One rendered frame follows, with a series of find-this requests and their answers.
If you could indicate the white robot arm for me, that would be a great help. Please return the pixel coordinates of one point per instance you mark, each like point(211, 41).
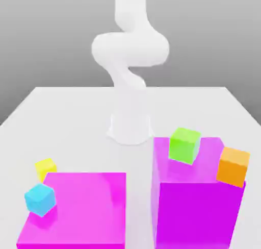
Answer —
point(130, 49)

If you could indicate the small green cube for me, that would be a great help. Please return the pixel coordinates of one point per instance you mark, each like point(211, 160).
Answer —
point(183, 147)

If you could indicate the large magenta box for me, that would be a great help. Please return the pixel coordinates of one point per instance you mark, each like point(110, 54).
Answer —
point(81, 208)

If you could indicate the small orange cube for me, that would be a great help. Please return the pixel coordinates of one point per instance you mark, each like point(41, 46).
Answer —
point(232, 167)

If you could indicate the large purple box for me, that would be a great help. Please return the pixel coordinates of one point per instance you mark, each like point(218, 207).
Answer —
point(195, 212)

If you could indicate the small yellow cube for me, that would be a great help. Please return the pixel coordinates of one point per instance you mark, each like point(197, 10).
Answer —
point(45, 167)

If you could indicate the small cyan cube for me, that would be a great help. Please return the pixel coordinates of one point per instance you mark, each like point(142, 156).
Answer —
point(39, 199)

